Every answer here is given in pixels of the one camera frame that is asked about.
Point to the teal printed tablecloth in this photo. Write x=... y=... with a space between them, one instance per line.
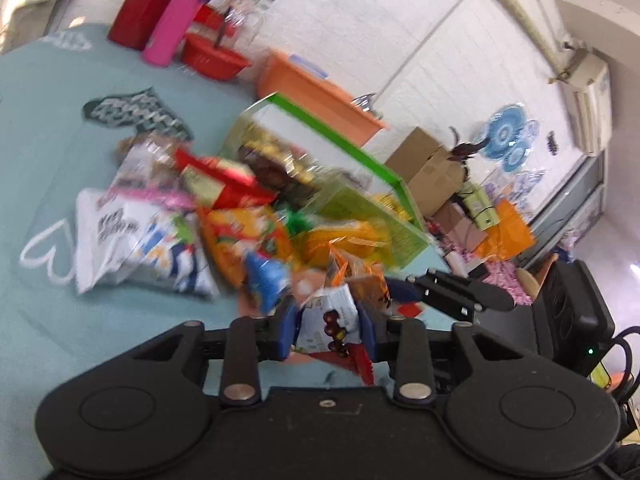
x=40 y=110

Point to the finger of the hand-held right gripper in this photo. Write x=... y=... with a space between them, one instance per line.
x=450 y=292

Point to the red plastic basin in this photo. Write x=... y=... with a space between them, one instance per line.
x=212 y=57

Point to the white air conditioner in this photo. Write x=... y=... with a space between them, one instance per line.
x=592 y=95

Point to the green cardboard box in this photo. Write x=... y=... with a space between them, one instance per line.
x=350 y=205

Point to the shiny metal item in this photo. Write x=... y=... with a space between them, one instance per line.
x=364 y=101

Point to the orange snack packet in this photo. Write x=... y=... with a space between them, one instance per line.
x=361 y=272

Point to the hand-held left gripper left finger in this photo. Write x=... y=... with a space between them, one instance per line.
x=287 y=327

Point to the small brown cardboard box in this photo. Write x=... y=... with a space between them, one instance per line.
x=460 y=227

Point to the white chocolate ball snack packet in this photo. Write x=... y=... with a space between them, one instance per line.
x=330 y=312

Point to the pink thermos bottle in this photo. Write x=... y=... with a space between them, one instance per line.
x=175 y=20

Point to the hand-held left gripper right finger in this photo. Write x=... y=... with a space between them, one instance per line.
x=366 y=332

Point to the orange bag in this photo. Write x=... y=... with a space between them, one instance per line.
x=510 y=232

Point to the heap of assorted snacks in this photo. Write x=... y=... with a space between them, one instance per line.
x=125 y=225

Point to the red thermos jug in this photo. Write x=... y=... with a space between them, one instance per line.
x=145 y=0

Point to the orange plastic crate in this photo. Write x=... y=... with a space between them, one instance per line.
x=310 y=95

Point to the white wall pipe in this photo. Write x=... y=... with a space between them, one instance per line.
x=520 y=5

